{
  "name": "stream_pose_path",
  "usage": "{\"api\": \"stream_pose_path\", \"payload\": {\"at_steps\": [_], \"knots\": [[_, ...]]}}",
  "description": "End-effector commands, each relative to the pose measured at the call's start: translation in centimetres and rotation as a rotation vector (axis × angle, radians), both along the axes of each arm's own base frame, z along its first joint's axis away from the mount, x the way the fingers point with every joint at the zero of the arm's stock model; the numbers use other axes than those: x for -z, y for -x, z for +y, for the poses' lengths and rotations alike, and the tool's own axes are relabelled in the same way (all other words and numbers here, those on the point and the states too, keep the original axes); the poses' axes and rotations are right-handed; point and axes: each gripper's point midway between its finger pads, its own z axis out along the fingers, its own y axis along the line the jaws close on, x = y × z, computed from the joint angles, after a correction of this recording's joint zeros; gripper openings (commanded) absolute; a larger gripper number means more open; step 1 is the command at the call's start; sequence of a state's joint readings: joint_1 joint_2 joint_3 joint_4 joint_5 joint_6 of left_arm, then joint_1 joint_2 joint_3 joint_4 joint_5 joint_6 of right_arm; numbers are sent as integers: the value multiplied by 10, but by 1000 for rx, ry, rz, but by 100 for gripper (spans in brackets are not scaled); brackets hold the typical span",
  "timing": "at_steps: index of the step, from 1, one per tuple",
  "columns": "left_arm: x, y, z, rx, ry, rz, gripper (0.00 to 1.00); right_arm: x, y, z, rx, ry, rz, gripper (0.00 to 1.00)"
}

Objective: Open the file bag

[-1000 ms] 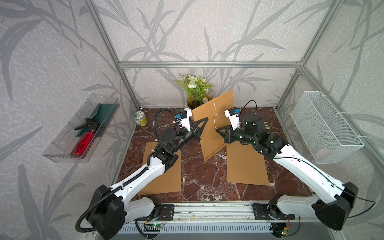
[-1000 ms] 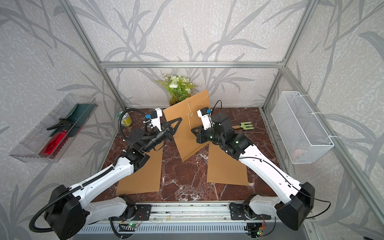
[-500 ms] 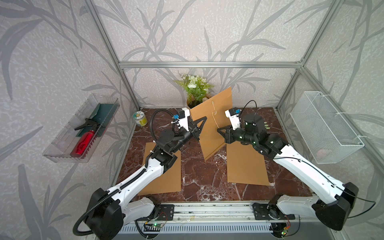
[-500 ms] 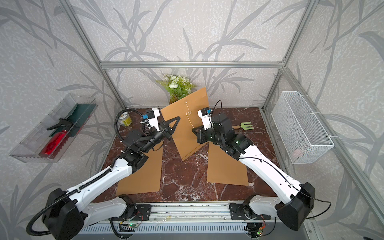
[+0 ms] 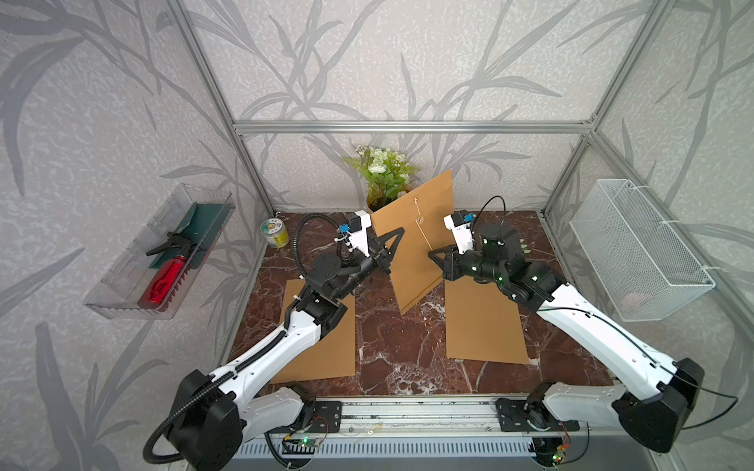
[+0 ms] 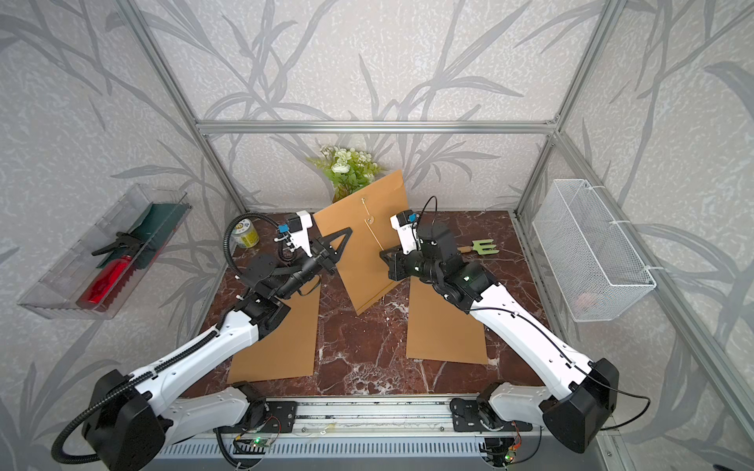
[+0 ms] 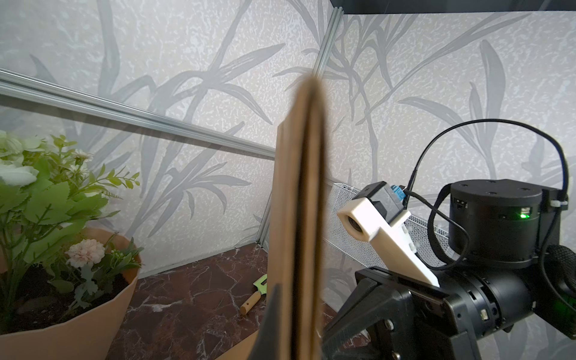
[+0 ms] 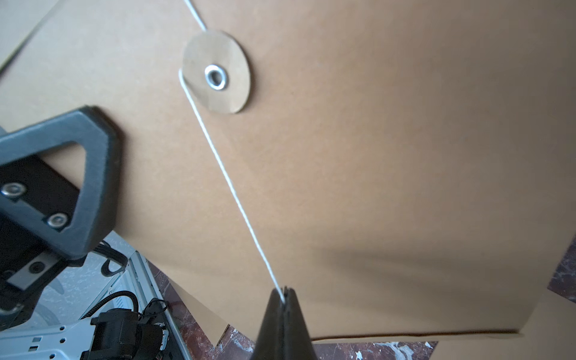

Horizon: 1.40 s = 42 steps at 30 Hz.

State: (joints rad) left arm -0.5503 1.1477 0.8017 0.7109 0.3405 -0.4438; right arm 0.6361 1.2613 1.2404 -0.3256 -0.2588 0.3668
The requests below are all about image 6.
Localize white file bag string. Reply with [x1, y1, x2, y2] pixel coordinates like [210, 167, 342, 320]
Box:
[360, 197, 391, 251]

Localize brown file bag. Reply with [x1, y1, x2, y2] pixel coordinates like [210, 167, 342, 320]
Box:
[406, 278, 488, 365]
[227, 282, 321, 384]
[314, 170, 410, 314]

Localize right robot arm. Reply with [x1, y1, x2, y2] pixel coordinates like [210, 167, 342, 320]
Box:
[380, 209, 624, 453]

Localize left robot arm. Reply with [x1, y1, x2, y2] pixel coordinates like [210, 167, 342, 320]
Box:
[51, 211, 353, 470]

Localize green plant white flowers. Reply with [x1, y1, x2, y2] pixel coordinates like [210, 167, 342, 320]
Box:
[307, 145, 387, 202]

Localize green garden fork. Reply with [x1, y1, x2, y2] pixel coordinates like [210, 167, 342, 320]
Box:
[459, 239, 500, 256]

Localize dark green cloth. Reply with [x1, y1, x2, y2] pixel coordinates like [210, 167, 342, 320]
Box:
[92, 203, 190, 270]

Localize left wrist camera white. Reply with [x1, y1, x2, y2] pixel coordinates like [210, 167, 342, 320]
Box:
[275, 210, 313, 257]

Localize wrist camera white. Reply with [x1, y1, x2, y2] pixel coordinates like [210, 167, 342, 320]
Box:
[275, 210, 313, 257]
[390, 210, 419, 255]

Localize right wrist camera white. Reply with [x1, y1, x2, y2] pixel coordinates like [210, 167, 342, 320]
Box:
[390, 210, 419, 255]

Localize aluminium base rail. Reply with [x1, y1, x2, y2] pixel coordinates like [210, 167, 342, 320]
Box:
[122, 393, 620, 440]

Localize white wire mesh basket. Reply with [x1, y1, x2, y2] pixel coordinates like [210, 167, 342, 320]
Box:
[533, 179, 656, 323]

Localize clear plastic wall tray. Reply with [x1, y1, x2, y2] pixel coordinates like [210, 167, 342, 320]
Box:
[18, 184, 192, 320]

